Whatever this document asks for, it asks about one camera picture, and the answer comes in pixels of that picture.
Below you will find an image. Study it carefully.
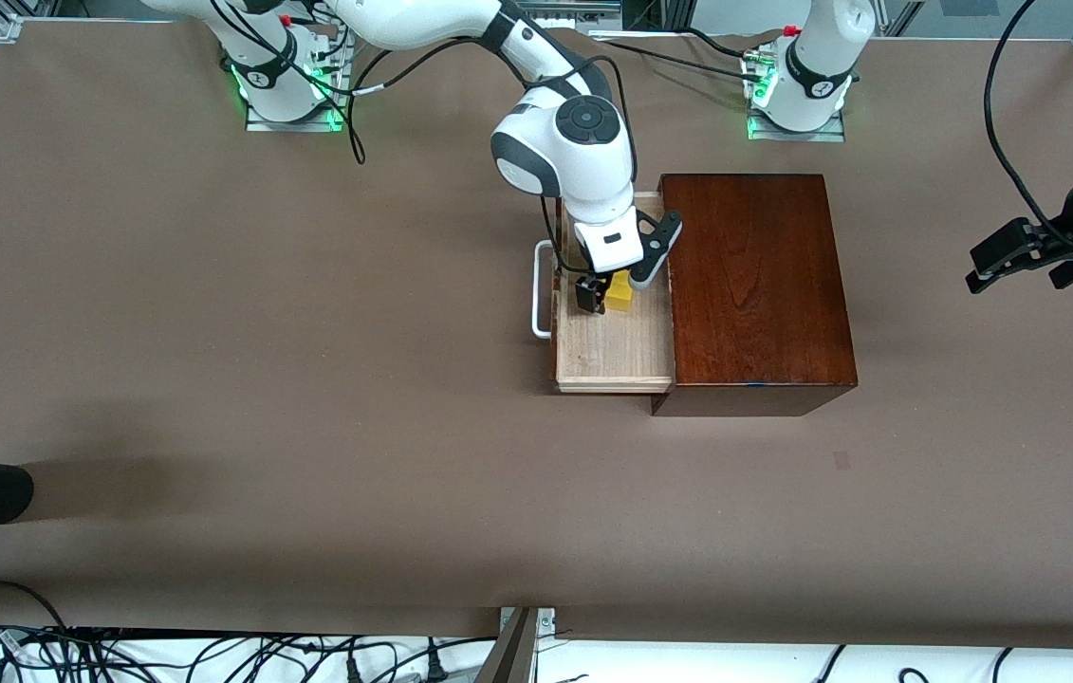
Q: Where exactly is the aluminium arm base plate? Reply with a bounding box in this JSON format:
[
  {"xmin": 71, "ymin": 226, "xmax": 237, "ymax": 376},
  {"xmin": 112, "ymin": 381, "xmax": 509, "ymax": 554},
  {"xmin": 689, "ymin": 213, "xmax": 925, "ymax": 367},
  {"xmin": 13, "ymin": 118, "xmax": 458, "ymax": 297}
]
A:
[
  {"xmin": 747, "ymin": 106, "xmax": 847, "ymax": 143},
  {"xmin": 245, "ymin": 57, "xmax": 349, "ymax": 134}
]

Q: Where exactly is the dark metal strut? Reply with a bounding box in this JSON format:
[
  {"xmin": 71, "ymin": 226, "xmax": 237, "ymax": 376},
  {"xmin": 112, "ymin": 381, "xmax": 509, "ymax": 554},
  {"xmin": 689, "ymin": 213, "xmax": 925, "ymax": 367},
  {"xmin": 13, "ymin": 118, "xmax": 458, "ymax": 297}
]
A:
[{"xmin": 472, "ymin": 608, "xmax": 539, "ymax": 683}]

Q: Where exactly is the brown table cover sheet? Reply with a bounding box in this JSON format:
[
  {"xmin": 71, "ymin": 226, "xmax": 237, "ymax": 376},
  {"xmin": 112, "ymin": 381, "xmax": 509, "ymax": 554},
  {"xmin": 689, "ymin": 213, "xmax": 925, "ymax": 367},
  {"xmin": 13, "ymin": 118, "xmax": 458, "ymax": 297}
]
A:
[{"xmin": 0, "ymin": 19, "xmax": 1073, "ymax": 651}]

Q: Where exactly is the light wood drawer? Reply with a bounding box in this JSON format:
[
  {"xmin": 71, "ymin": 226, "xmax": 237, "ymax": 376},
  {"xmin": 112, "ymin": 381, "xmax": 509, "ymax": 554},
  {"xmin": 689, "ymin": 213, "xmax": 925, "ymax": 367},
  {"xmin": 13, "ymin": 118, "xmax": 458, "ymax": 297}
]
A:
[{"xmin": 552, "ymin": 185, "xmax": 677, "ymax": 395}]

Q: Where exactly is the yellow block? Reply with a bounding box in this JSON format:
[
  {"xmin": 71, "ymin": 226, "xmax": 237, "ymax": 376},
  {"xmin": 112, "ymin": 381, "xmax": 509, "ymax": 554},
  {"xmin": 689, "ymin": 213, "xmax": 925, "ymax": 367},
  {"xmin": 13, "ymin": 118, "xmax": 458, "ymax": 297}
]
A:
[{"xmin": 603, "ymin": 270, "xmax": 638, "ymax": 315}]

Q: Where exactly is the small aluminium mounting plate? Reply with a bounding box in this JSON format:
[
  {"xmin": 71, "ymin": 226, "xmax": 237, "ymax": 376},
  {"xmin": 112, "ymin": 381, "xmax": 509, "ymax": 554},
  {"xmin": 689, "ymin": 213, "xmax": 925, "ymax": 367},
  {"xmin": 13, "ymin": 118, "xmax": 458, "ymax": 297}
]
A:
[{"xmin": 499, "ymin": 607, "xmax": 557, "ymax": 635}]

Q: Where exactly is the dark brown wooden cabinet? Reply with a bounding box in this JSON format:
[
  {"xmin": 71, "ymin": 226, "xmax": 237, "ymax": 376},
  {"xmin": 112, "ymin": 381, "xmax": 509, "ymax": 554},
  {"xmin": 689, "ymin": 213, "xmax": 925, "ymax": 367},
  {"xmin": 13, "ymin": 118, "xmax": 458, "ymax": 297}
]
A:
[{"xmin": 650, "ymin": 173, "xmax": 860, "ymax": 418}]

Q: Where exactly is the grey connector strip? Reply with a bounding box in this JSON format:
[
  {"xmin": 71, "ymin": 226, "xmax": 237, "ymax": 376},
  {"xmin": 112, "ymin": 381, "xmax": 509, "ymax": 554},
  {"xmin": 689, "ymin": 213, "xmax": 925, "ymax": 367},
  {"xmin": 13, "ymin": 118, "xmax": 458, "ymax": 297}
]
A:
[{"xmin": 522, "ymin": 0, "xmax": 623, "ymax": 28}]

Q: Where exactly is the black cable with plug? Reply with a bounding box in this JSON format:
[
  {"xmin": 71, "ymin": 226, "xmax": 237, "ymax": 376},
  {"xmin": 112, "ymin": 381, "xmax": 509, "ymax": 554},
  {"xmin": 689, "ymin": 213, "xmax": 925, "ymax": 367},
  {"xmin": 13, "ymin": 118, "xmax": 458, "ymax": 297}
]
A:
[
  {"xmin": 289, "ymin": 637, "xmax": 368, "ymax": 683},
  {"xmin": 394, "ymin": 636, "xmax": 499, "ymax": 683}
]

